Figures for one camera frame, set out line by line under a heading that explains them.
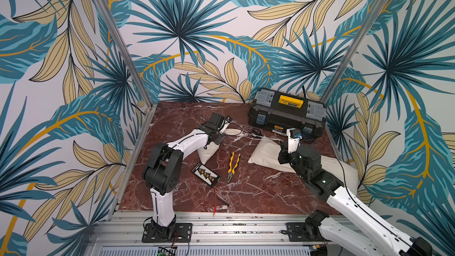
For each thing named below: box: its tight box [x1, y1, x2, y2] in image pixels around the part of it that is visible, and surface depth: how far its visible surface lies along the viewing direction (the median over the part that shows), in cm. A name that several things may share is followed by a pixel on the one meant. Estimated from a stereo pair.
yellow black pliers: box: [227, 151, 242, 183], surface depth 92 cm
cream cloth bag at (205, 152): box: [197, 128, 242, 165], surface depth 92 cm
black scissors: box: [252, 128, 264, 136], surface depth 109 cm
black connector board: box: [190, 162, 221, 188], surface depth 90 cm
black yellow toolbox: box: [248, 88, 327, 140], surface depth 97 cm
